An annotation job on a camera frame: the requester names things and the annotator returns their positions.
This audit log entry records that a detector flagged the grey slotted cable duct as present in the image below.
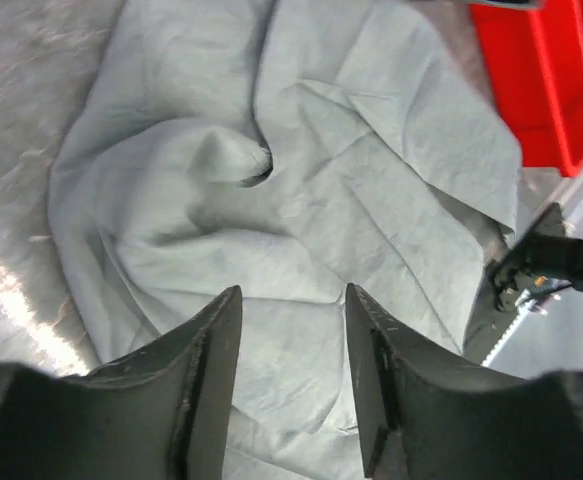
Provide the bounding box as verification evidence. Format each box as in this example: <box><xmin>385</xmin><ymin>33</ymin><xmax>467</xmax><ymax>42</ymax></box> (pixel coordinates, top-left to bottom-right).
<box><xmin>481</xmin><ymin>290</ymin><xmax>536</xmax><ymax>367</ymax></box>

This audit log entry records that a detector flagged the red plastic bin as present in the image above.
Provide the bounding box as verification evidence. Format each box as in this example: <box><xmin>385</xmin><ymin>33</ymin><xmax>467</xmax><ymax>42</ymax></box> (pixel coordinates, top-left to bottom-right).
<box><xmin>470</xmin><ymin>1</ymin><xmax>583</xmax><ymax>177</ymax></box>

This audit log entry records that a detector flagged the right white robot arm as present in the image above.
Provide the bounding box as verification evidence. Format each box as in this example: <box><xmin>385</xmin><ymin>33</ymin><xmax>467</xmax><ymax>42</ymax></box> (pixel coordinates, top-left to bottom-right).
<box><xmin>489</xmin><ymin>202</ymin><xmax>583</xmax><ymax>312</ymax></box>

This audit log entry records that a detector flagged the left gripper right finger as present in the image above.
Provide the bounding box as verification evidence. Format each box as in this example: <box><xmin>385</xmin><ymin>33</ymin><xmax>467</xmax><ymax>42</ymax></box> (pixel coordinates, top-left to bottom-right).
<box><xmin>345</xmin><ymin>284</ymin><xmax>583</xmax><ymax>479</ymax></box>

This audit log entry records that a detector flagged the grey shirt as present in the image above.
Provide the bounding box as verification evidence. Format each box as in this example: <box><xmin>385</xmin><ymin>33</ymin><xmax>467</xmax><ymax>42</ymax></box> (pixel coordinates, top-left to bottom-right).
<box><xmin>48</xmin><ymin>1</ymin><xmax>521</xmax><ymax>479</ymax></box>

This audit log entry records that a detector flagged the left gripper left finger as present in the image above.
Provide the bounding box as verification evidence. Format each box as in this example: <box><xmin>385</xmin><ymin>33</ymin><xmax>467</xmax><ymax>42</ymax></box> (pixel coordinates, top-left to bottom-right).
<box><xmin>0</xmin><ymin>286</ymin><xmax>242</xmax><ymax>479</ymax></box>

